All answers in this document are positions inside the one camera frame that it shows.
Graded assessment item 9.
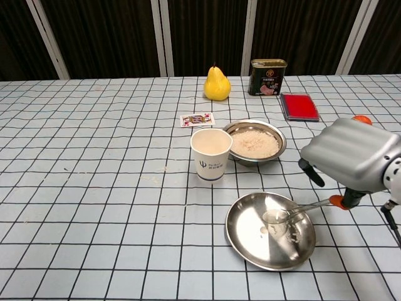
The white bowl of rice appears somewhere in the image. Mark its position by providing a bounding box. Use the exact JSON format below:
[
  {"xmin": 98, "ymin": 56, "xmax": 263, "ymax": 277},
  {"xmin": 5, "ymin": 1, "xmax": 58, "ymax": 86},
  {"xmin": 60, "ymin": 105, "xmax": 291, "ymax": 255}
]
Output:
[{"xmin": 222, "ymin": 120, "xmax": 288, "ymax": 167}]

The red and green ball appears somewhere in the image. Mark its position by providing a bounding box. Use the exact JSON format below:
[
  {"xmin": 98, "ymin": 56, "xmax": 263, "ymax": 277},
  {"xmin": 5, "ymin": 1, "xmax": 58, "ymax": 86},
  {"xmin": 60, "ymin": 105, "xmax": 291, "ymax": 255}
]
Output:
[{"xmin": 350, "ymin": 115, "xmax": 373, "ymax": 126}]

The red stamp pad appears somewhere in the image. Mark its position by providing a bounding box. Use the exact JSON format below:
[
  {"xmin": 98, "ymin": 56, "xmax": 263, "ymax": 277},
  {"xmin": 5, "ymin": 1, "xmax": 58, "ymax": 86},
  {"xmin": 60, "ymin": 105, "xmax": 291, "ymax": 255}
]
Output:
[{"xmin": 279, "ymin": 92, "xmax": 320, "ymax": 122}]

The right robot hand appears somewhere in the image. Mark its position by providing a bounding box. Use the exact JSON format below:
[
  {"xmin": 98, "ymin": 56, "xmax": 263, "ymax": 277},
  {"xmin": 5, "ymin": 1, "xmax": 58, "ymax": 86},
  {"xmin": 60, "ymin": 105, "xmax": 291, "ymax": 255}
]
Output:
[{"xmin": 297, "ymin": 117, "xmax": 401, "ymax": 211}]

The checkered tablecloth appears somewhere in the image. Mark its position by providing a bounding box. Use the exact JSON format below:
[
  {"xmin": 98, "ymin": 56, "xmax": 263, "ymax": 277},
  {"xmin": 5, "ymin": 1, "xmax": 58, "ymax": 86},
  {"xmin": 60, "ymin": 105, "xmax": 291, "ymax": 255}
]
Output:
[{"xmin": 0, "ymin": 74, "xmax": 401, "ymax": 301}]

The black pleated curtain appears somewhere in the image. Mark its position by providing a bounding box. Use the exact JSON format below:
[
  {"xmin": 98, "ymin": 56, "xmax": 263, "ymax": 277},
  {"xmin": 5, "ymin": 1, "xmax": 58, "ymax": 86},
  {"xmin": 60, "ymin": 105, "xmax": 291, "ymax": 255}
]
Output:
[{"xmin": 0, "ymin": 0, "xmax": 401, "ymax": 82}]

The playing card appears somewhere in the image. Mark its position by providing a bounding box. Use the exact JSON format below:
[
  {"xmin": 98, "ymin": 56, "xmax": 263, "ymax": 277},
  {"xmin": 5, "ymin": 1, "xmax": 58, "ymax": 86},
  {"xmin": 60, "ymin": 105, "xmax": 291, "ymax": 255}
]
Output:
[{"xmin": 179, "ymin": 112, "xmax": 217, "ymax": 128}]

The steel plate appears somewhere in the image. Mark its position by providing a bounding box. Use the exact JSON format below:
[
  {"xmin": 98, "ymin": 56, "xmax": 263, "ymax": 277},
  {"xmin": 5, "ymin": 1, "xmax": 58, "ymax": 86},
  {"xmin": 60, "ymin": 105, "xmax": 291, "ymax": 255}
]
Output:
[{"xmin": 225, "ymin": 191, "xmax": 316, "ymax": 272}]

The metal spoon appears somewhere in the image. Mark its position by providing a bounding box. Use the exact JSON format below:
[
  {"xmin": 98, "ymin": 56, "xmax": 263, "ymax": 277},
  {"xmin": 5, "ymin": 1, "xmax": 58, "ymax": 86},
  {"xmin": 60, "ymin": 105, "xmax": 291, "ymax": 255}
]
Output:
[{"xmin": 261, "ymin": 200, "xmax": 333, "ymax": 224}]

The luncheon meat can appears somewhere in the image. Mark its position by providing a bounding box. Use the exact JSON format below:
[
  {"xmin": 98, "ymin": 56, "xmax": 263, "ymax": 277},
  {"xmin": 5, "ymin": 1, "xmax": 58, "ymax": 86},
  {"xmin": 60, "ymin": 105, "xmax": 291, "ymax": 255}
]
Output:
[{"xmin": 247, "ymin": 58, "xmax": 288, "ymax": 97}]

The white paper cup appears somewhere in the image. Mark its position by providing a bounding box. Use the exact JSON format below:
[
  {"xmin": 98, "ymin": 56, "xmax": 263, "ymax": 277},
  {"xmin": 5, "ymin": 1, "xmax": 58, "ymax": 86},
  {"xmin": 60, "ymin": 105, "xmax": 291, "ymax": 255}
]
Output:
[{"xmin": 190, "ymin": 128, "xmax": 233, "ymax": 184}]

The white aluminium frame post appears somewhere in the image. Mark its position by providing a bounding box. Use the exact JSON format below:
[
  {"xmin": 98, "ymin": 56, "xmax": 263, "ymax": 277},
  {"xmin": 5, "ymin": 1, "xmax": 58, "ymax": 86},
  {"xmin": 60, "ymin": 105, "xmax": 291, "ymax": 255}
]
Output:
[
  {"xmin": 24, "ymin": 0, "xmax": 71, "ymax": 80},
  {"xmin": 336, "ymin": 0, "xmax": 366, "ymax": 75},
  {"xmin": 152, "ymin": 0, "xmax": 175, "ymax": 77},
  {"xmin": 241, "ymin": 0, "xmax": 258, "ymax": 76}
]

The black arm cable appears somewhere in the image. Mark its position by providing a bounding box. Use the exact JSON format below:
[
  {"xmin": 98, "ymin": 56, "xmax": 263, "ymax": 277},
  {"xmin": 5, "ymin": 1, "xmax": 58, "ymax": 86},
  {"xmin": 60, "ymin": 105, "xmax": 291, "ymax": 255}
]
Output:
[{"xmin": 380, "ymin": 200, "xmax": 401, "ymax": 245}]

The yellow pear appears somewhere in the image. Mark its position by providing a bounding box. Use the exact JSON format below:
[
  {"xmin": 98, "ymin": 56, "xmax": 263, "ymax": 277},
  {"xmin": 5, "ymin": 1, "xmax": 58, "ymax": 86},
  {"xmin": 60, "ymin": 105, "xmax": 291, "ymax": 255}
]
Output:
[{"xmin": 203, "ymin": 63, "xmax": 232, "ymax": 102}]

